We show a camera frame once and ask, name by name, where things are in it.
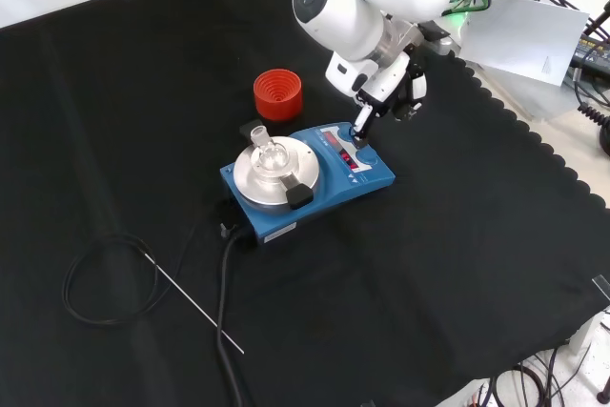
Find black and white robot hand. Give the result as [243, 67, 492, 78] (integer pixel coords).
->
[325, 25, 428, 150]

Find heater with blue base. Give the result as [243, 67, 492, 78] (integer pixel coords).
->
[219, 121, 397, 249]

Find clear round-bottom glass flask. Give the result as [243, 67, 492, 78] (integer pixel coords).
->
[249, 126, 291, 175]

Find white paper sheet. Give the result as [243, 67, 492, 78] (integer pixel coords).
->
[457, 0, 591, 89]

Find black bench cloth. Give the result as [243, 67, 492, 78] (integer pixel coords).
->
[0, 0, 610, 407]

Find black power adapter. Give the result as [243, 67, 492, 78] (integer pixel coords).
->
[569, 33, 610, 75]

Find grey tape piece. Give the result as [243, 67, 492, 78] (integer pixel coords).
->
[591, 274, 610, 302]

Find red ribbed flask ring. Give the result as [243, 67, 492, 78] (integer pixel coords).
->
[253, 68, 304, 122]

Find silver heating block black handles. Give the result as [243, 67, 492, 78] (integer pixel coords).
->
[233, 120, 321, 212]

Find black coiled cable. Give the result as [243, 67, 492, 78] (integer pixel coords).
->
[577, 102, 610, 128]

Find thick black power cable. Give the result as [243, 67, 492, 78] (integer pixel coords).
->
[216, 228, 258, 407]

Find thin black cable metal probe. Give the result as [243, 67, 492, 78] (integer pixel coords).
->
[62, 234, 245, 355]

